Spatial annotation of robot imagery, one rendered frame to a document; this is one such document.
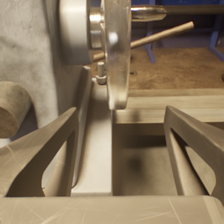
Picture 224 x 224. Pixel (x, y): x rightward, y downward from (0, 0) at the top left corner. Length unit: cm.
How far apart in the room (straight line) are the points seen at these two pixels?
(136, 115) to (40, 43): 36
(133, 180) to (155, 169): 7
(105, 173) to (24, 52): 18
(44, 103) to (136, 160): 39
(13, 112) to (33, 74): 5
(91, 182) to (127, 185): 26
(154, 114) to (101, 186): 31
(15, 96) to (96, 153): 15
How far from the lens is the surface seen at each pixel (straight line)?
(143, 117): 54
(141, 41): 51
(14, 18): 24
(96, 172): 29
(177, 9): 298
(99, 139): 33
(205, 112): 58
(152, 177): 55
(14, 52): 25
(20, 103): 23
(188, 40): 366
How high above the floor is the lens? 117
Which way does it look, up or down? 37 degrees down
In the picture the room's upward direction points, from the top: 1 degrees counter-clockwise
